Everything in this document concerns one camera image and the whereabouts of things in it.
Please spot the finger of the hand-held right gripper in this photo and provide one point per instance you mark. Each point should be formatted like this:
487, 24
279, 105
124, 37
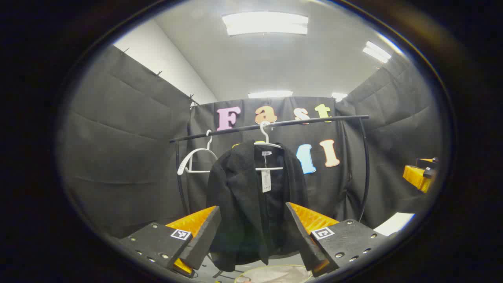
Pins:
416, 177

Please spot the small ceiling light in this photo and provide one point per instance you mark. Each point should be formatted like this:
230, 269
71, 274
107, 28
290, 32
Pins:
338, 96

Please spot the white paper hang tag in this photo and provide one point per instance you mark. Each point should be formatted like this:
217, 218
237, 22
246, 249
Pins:
266, 181

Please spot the white box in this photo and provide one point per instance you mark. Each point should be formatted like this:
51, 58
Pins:
395, 224

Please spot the long ceiling light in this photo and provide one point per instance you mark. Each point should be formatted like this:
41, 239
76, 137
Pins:
270, 94

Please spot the narrow ceiling light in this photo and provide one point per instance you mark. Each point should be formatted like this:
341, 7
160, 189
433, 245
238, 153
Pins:
376, 52

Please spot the black jacket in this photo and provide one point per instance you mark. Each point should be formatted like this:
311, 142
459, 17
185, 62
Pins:
235, 188

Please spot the large rectangular ceiling light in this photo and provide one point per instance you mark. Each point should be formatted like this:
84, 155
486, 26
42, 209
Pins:
265, 23

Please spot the round mesh laundry hamper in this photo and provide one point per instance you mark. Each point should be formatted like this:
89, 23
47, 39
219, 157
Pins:
275, 275

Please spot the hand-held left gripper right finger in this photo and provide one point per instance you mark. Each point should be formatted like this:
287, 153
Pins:
304, 239

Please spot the black backdrop cloth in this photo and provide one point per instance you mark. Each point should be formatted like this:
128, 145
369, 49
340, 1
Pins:
118, 157

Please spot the black metal clothes rack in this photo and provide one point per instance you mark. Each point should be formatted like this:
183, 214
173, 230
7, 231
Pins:
314, 120

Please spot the white plastic hanger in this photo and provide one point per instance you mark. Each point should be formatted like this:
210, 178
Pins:
266, 135
188, 159

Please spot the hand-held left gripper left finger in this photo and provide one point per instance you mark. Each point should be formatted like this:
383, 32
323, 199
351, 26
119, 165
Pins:
204, 239

